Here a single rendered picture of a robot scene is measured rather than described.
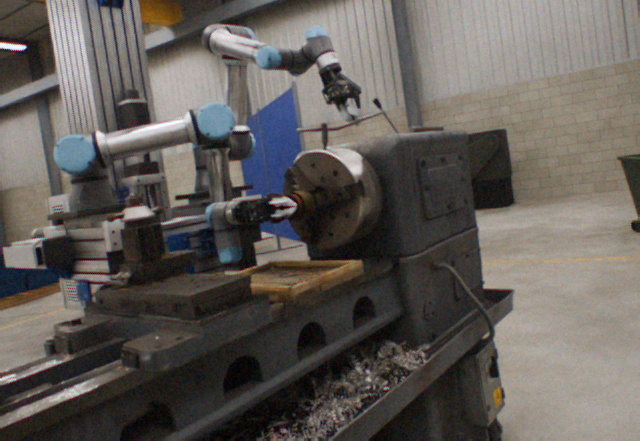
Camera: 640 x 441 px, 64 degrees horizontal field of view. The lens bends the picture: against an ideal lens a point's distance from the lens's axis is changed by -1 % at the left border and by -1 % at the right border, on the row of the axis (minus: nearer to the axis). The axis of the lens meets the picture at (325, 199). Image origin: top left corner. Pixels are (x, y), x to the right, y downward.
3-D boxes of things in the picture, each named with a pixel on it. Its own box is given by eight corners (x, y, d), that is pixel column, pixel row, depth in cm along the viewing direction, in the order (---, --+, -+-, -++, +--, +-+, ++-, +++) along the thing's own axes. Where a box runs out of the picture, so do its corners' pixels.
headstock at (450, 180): (384, 229, 237) (372, 145, 235) (484, 224, 207) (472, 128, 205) (300, 258, 191) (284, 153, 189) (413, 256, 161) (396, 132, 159)
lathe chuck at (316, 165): (302, 240, 180) (297, 150, 176) (378, 248, 161) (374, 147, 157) (285, 245, 173) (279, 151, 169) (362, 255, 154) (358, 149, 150)
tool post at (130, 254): (152, 257, 127) (145, 217, 127) (169, 257, 123) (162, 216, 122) (125, 264, 121) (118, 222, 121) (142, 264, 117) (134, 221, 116)
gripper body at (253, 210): (260, 225, 148) (233, 226, 156) (281, 220, 154) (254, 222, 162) (256, 198, 147) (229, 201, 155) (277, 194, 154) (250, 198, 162)
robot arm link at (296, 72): (273, 58, 180) (292, 40, 172) (296, 60, 188) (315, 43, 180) (281, 78, 179) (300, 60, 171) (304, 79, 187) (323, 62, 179)
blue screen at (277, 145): (234, 244, 1030) (215, 127, 1018) (272, 237, 1057) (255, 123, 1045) (291, 271, 643) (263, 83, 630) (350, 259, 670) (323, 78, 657)
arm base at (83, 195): (61, 212, 167) (56, 182, 166) (105, 205, 178) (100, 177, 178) (82, 209, 157) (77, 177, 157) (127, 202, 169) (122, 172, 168)
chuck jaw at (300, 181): (315, 197, 166) (294, 171, 171) (323, 187, 164) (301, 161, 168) (292, 202, 158) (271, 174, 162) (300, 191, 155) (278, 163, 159)
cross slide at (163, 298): (145, 289, 138) (143, 272, 138) (254, 295, 111) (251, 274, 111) (86, 307, 125) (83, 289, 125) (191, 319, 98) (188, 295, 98)
